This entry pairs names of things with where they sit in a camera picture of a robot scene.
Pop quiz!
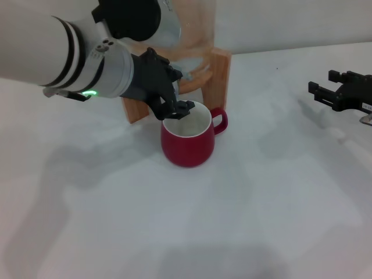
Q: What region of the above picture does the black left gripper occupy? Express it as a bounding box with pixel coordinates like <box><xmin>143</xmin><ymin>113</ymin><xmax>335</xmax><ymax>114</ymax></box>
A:
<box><xmin>119</xmin><ymin>47</ymin><xmax>196</xmax><ymax>121</ymax></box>

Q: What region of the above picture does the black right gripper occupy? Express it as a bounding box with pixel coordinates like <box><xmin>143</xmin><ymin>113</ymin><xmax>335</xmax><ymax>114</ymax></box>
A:
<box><xmin>307</xmin><ymin>69</ymin><xmax>372</xmax><ymax>113</ymax></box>

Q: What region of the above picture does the red cup white inside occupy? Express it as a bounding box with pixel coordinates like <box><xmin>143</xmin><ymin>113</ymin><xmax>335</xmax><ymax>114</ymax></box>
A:
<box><xmin>160</xmin><ymin>101</ymin><xmax>230</xmax><ymax>169</ymax></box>

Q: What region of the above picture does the wooden dispenser stand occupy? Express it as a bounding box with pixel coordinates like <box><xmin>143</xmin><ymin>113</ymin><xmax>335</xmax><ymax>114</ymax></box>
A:
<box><xmin>121</xmin><ymin>47</ymin><xmax>233</xmax><ymax>124</ymax></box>

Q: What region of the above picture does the glass water dispenser jar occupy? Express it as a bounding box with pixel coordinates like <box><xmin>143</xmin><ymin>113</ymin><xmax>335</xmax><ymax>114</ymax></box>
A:
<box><xmin>162</xmin><ymin>0</ymin><xmax>217</xmax><ymax>85</ymax></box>

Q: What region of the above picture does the thin black left gripper cable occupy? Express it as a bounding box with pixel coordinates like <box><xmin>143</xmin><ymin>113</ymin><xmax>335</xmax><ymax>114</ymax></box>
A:
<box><xmin>42</xmin><ymin>88</ymin><xmax>88</xmax><ymax>102</ymax></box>

